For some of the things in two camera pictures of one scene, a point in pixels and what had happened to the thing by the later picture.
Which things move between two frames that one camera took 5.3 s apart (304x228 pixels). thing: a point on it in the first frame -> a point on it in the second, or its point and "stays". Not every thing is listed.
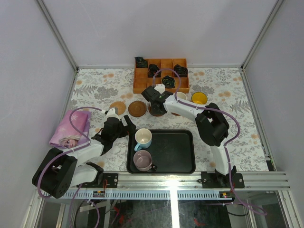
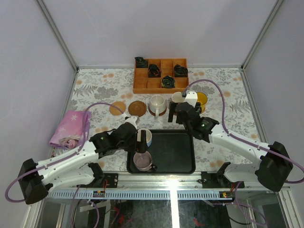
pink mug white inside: (181, 95) stays
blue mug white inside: (143, 138) stays
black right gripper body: (154, 111) -> (179, 121)
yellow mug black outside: (199, 98) stays
